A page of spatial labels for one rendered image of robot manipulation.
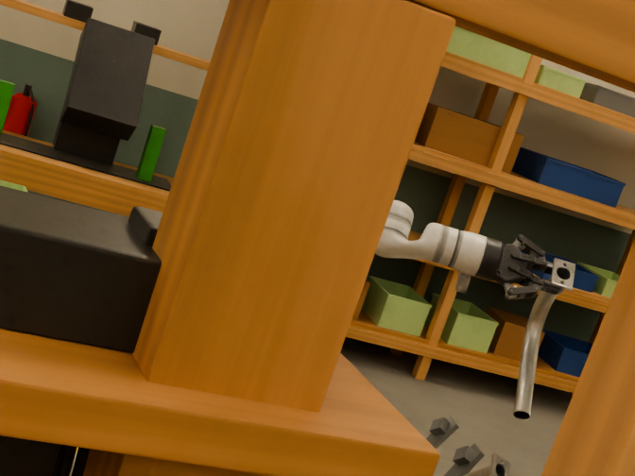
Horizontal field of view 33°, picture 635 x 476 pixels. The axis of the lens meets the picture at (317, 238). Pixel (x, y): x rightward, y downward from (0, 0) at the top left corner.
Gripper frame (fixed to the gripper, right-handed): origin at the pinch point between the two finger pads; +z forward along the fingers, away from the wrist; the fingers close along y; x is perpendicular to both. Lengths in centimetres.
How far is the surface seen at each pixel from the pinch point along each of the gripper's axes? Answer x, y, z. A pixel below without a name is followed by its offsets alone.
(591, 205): 379, 319, 117
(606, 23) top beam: -105, -48, -27
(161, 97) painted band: 366, 291, -161
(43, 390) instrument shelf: -96, -85, -57
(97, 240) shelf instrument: -93, -71, -59
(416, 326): 436, 229, 33
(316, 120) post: -103, -63, -46
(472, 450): 38.8, -19.8, -0.7
